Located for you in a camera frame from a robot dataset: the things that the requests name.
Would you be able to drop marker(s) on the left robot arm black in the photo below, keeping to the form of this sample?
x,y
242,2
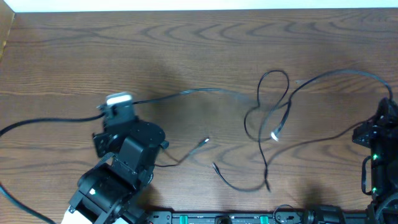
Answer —
x,y
128,148

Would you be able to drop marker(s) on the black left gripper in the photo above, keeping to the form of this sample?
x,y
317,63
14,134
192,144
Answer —
x,y
106,137

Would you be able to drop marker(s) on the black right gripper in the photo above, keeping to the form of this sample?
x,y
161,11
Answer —
x,y
387,119

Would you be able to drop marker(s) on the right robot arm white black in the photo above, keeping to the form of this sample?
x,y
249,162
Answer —
x,y
379,170

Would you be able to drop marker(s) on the black base rail green clamps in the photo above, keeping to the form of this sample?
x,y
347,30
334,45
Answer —
x,y
283,214

